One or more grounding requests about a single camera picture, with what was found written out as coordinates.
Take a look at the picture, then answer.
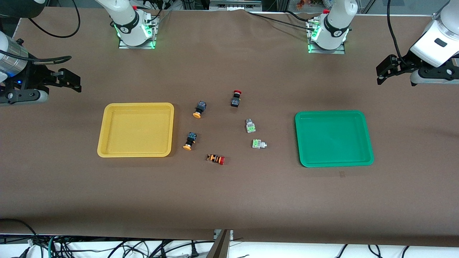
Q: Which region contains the yellow mushroom push button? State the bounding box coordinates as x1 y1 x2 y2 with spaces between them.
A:
183 132 198 151
193 101 207 119

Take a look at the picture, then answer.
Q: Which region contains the green floor cable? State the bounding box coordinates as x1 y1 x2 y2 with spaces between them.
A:
47 235 65 258

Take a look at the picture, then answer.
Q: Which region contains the black cable across table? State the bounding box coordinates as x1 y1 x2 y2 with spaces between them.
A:
245 10 317 28

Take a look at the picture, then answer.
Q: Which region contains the black looping cable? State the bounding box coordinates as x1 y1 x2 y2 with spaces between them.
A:
28 0 81 38

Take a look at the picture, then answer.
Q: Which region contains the red button orange body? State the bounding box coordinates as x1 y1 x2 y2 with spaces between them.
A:
207 153 226 166

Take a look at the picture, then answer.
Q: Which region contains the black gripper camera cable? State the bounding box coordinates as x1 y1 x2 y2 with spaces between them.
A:
0 49 72 66

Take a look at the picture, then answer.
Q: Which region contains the black rounded object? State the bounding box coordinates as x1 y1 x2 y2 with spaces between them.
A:
0 0 48 19

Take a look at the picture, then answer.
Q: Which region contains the green plastic tray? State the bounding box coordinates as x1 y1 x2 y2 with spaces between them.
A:
295 110 375 168

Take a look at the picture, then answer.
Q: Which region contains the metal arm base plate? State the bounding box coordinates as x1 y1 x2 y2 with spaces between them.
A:
306 19 347 55
118 14 159 50

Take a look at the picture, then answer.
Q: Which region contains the black hanging cable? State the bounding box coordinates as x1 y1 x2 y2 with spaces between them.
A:
386 0 409 67

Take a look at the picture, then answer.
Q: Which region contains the yellow plastic tray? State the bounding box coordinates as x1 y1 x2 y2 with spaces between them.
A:
97 102 175 158

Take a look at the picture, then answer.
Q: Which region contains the metal table frame post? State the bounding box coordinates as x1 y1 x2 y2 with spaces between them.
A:
214 229 234 258

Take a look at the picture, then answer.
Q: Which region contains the aluminium profile rail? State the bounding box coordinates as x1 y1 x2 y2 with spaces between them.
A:
209 0 263 12

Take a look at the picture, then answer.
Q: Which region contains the brown table cover sheet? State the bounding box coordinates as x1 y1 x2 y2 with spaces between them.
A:
0 7 459 248

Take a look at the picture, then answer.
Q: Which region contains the black floor cable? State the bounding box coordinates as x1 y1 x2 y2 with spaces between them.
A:
0 218 45 258

